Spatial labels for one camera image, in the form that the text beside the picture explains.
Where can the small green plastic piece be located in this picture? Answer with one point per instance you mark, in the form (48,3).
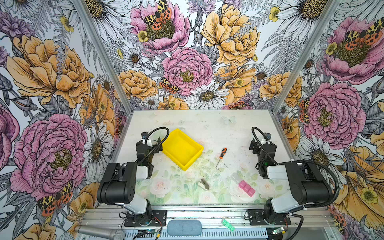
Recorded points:
(229,226)

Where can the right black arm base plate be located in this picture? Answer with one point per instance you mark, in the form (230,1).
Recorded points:
(258,217)

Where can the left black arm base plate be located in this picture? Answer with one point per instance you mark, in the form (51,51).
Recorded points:
(158,218)

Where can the small green circuit board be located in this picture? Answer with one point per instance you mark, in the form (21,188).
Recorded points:
(278,231)

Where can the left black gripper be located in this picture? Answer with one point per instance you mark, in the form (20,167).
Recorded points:
(144,137)

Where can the orange black handled screwdriver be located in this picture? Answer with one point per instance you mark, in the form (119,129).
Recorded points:
(223,152)

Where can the yellow plastic bin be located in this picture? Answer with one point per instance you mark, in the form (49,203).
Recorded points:
(182,149)

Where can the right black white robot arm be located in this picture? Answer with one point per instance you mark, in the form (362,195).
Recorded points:
(307,186)

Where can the small grey metal clip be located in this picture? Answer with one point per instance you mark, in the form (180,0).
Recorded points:
(204,184)

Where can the grey oval pad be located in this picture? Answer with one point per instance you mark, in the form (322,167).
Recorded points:
(184,228)

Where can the aluminium front rail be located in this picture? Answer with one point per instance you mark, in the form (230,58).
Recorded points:
(210,216)

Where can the pink clear plastic block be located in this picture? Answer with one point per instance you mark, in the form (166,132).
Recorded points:
(242,184)

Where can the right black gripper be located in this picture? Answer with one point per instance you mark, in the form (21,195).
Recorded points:
(256,144)

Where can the grey metal cylinder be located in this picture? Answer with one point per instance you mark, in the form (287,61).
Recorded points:
(110,234)

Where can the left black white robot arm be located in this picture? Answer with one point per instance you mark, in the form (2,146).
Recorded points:
(118,184)

